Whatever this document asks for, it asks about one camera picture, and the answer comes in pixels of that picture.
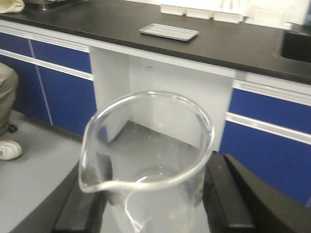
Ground silver metal tray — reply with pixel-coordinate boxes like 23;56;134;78
139;23;200;42

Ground white storage bin right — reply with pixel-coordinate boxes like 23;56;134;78
213;11;244;24

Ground white storage bin middle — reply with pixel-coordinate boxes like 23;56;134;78
186;8;214;20

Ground white storage bin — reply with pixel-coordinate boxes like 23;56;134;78
213;11;244;24
160;4;186;16
186;8;214;20

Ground white sneaker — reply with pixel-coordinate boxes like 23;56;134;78
0;140;22;161

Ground black chair caster wheel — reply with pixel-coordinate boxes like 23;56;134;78
7;124;18;133

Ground person leg khaki trousers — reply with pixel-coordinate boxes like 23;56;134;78
0;63;18;136

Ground blue white lab bench cabinet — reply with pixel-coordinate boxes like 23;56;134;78
0;0;311;206

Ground white storage bin left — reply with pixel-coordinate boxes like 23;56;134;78
160;4;186;16

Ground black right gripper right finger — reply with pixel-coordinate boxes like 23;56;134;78
203;153;311;233

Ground clear glass beaker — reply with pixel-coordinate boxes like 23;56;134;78
78;91;214;233

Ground black bench sink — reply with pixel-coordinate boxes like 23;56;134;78
280;31;311;63

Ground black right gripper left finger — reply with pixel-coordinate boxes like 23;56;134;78
11;165;106;233

